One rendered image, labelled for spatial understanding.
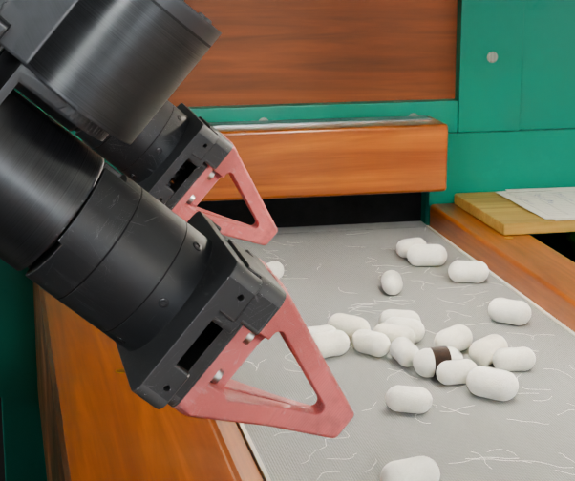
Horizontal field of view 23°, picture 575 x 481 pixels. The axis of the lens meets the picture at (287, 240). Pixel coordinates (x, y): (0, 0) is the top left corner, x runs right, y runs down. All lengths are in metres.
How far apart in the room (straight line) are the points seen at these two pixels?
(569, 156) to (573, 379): 0.54
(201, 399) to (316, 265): 0.77
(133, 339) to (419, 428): 0.40
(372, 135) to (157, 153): 0.52
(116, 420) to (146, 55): 0.39
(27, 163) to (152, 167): 0.38
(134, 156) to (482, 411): 0.29
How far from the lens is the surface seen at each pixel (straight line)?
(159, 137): 0.91
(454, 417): 0.95
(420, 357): 1.02
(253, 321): 0.54
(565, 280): 1.21
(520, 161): 1.52
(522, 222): 1.36
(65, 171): 0.54
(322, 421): 0.61
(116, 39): 0.53
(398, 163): 1.41
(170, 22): 0.53
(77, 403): 0.91
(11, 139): 0.54
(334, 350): 1.06
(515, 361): 1.04
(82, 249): 0.54
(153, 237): 0.55
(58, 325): 1.07
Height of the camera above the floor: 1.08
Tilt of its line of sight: 14 degrees down
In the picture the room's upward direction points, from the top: straight up
